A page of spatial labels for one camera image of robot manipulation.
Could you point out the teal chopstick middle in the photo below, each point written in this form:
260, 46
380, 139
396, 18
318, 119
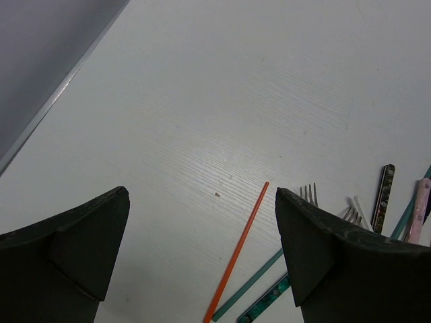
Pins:
404, 219

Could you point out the pink handled fork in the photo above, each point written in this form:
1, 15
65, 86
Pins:
414, 228

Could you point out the orange chopstick left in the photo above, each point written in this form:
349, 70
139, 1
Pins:
236, 253

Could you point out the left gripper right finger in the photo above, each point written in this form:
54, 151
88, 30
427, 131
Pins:
340, 272

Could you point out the dark speckled handled fork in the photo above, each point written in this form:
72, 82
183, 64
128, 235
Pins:
309, 193

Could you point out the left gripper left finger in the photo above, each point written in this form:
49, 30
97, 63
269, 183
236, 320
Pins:
59, 269

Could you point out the teal chopstick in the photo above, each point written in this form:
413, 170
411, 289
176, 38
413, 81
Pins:
404, 219
242, 290

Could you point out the teal chopstick lower left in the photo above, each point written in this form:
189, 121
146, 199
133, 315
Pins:
242, 290

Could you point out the teal handled fork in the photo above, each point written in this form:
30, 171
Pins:
283, 284

